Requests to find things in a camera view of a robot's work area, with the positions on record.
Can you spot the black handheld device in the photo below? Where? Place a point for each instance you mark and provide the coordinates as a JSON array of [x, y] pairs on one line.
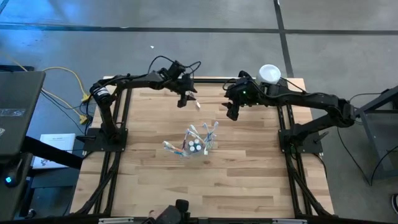
[[174, 213]]

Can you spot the black diagonal beam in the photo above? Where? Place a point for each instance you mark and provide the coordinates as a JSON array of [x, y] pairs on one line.
[[53, 152]]

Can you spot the black curved frame bracket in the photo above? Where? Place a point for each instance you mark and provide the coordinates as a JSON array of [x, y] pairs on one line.
[[244, 73]]

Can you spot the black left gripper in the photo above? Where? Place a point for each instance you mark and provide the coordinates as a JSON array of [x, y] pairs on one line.
[[186, 85]]

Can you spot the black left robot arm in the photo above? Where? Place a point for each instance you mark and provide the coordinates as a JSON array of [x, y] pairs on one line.
[[130, 81]]

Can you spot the clear plastic strip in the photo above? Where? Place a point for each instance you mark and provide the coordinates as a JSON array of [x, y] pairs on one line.
[[12, 112]]

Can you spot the black desk top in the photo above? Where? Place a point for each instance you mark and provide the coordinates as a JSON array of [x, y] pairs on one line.
[[21, 93]]

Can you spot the green wipes canister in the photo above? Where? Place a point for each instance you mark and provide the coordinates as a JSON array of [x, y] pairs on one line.
[[268, 74]]

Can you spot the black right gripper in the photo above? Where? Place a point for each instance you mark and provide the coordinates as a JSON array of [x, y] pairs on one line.
[[245, 95]]

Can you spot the silver bracket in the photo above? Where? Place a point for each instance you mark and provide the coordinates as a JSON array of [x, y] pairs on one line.
[[115, 221], [289, 221]]

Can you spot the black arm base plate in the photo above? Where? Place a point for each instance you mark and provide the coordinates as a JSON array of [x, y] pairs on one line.
[[93, 146], [314, 147]]

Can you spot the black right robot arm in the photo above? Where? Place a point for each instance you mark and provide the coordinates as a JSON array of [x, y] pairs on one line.
[[311, 99]]

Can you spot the black desk frame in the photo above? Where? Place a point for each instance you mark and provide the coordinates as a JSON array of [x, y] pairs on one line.
[[373, 105]]

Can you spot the white booklet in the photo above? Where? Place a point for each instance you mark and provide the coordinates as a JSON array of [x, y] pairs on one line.
[[62, 140]]

